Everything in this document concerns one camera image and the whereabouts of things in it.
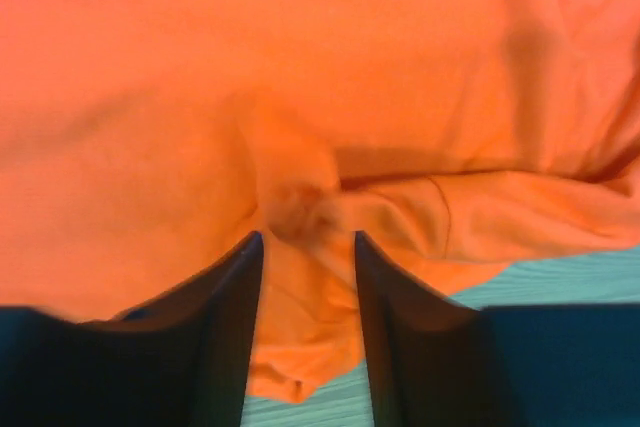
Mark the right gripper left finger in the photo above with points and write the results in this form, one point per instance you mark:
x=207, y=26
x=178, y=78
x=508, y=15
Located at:
x=181, y=359

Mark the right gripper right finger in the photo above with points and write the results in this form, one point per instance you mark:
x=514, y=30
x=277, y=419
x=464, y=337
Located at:
x=434, y=362

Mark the orange t shirt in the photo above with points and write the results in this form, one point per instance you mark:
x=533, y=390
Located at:
x=142, y=139

